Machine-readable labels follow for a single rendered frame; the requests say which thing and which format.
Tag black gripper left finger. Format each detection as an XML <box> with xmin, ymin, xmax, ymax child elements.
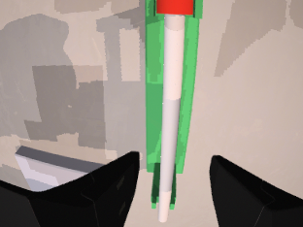
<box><xmin>0</xmin><ymin>151</ymin><xmax>140</xmax><ymax>227</ymax></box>

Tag grey pin with red cap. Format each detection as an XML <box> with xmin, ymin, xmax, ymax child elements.
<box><xmin>156</xmin><ymin>0</ymin><xmax>194</xmax><ymax>222</ymax></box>

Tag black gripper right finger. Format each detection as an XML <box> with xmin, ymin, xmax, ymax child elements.
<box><xmin>210</xmin><ymin>155</ymin><xmax>303</xmax><ymax>227</ymax></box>

